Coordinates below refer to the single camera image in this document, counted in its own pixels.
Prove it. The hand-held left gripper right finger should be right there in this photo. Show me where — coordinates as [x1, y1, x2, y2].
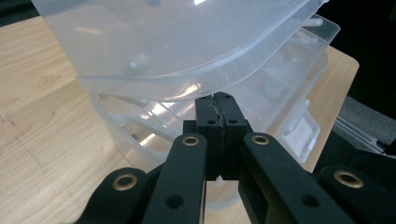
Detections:
[214, 91, 254, 181]

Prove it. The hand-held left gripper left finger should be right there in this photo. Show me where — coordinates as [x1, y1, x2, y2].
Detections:
[183, 95, 223, 182]

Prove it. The clear plastic storage box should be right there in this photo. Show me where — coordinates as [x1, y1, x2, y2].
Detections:
[31, 0, 330, 103]
[90, 13, 341, 211]

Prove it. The dark cloth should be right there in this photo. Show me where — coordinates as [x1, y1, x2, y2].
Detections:
[311, 130, 396, 194]

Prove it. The metal floor rail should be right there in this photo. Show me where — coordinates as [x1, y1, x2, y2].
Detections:
[334, 115, 389, 155]

